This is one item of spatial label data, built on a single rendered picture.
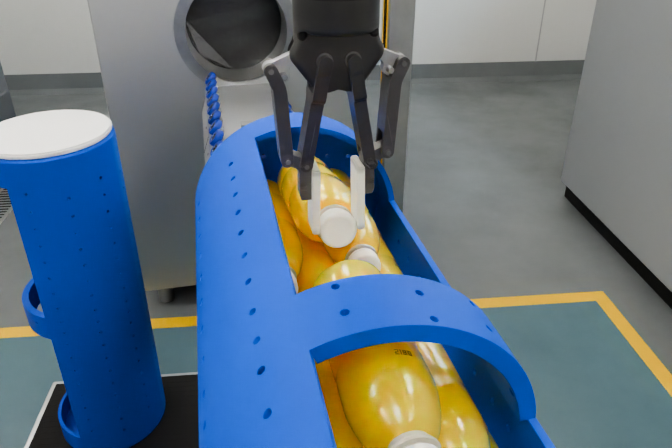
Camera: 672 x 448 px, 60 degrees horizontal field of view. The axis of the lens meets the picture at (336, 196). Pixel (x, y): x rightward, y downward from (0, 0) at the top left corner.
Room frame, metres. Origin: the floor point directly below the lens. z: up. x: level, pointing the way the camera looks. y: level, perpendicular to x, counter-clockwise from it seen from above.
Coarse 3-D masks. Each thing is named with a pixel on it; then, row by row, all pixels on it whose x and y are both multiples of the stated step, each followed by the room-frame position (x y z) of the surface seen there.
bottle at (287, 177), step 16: (320, 160) 0.70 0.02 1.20; (288, 176) 0.65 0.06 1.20; (336, 176) 0.62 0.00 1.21; (288, 192) 0.61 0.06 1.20; (336, 192) 0.55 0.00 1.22; (288, 208) 0.60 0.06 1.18; (304, 208) 0.54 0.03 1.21; (320, 208) 0.54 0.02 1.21; (304, 224) 0.54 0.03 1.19; (320, 240) 0.53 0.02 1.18
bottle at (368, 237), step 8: (344, 176) 0.76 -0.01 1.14; (368, 216) 0.65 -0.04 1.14; (368, 224) 0.63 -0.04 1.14; (360, 232) 0.61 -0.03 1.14; (368, 232) 0.62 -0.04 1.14; (376, 232) 0.63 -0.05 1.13; (360, 240) 0.60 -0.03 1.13; (368, 240) 0.61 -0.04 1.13; (376, 240) 0.62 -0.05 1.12; (328, 248) 0.62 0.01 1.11; (336, 248) 0.61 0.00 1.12; (344, 248) 0.60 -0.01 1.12; (352, 248) 0.59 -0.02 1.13; (360, 248) 0.59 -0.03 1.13; (368, 248) 0.59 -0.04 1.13; (376, 248) 0.61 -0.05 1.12; (336, 256) 0.61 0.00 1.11; (344, 256) 0.60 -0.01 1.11
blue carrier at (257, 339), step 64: (256, 128) 0.74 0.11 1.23; (320, 128) 0.73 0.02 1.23; (256, 192) 0.56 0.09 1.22; (384, 192) 0.77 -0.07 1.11; (256, 256) 0.45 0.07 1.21; (256, 320) 0.37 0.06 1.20; (320, 320) 0.34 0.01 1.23; (384, 320) 0.33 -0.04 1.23; (448, 320) 0.35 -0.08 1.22; (256, 384) 0.30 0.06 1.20; (512, 384) 0.35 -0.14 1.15
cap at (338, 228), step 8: (336, 208) 0.52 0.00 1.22; (320, 216) 0.52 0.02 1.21; (328, 216) 0.51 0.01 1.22; (336, 216) 0.51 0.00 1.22; (344, 216) 0.51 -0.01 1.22; (320, 224) 0.50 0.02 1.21; (328, 224) 0.50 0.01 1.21; (336, 224) 0.51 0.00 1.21; (344, 224) 0.51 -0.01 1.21; (352, 224) 0.51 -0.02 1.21; (320, 232) 0.50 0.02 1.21; (328, 232) 0.50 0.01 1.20; (336, 232) 0.50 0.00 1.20; (344, 232) 0.51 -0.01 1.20; (352, 232) 0.51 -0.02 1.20; (328, 240) 0.50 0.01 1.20; (336, 240) 0.50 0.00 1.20; (344, 240) 0.50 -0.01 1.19; (352, 240) 0.51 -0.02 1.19
